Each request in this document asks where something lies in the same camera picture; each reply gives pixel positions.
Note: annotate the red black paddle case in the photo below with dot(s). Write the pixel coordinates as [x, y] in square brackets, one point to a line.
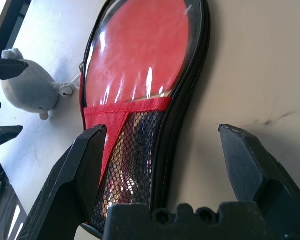
[127, 106]

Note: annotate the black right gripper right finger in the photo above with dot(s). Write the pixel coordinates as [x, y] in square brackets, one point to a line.
[265, 180]

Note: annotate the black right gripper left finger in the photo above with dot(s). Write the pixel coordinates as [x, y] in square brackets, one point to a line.
[70, 180]

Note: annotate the grey white plush toy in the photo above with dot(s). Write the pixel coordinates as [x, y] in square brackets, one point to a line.
[27, 85]

